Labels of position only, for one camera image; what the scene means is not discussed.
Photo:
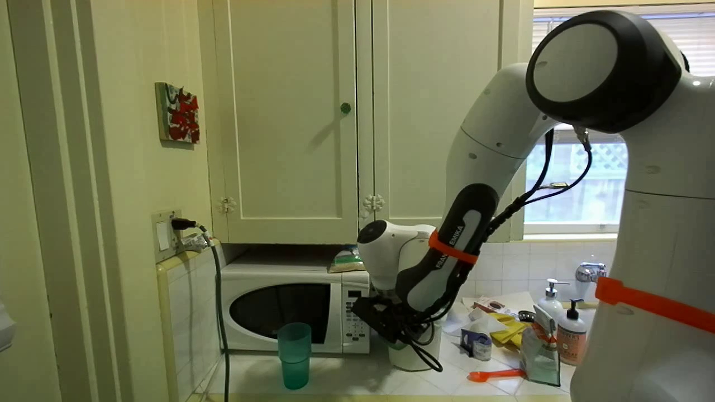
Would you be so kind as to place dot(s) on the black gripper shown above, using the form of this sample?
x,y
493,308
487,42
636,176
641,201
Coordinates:
x,y
395,321

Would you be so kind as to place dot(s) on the orange marker pen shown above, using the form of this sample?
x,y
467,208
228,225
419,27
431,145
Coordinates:
x,y
495,373

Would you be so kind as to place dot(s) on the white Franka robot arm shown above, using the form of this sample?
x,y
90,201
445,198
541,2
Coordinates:
x,y
671,225

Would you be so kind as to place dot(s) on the green yellow sponge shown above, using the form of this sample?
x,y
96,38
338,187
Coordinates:
x,y
347,262

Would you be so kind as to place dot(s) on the white microwave oven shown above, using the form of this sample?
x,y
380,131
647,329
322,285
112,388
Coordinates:
x,y
291,299

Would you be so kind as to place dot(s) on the green plastic cup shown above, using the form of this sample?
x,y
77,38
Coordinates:
x,y
293,359

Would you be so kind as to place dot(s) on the yellow cloth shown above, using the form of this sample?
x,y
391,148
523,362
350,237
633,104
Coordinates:
x,y
513,332

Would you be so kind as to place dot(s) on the white cabinet latch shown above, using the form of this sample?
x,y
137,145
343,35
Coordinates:
x,y
227,204
374,204

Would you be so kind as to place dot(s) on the coffee bag with orange label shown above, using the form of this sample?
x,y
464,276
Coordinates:
x,y
538,354

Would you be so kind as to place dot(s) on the white pump soap bottle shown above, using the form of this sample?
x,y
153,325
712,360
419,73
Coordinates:
x,y
551,302

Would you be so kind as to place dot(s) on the white spray bottle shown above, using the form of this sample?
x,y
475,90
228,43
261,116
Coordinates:
x,y
572,338

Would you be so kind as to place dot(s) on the chrome faucet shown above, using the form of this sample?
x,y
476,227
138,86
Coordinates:
x,y
589,273

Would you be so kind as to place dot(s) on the kitchen window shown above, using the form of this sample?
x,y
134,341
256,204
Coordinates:
x,y
572,201

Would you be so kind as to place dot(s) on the white plug adapter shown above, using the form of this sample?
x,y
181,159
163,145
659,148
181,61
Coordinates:
x,y
195,241

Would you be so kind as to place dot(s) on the green cabinet knob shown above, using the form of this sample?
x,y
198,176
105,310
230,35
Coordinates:
x,y
344,108

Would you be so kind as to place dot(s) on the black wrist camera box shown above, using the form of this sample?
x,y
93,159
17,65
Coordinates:
x,y
367,310

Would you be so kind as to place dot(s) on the cream wall cabinet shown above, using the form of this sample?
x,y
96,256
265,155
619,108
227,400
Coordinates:
x,y
281,112

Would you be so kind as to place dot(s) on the cream wall power outlet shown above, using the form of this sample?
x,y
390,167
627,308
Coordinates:
x,y
162,237

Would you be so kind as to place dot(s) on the red floral wall picture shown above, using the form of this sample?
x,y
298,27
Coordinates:
x,y
179,112

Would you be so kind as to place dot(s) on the cream door frame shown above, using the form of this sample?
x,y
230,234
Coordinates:
x,y
68,187

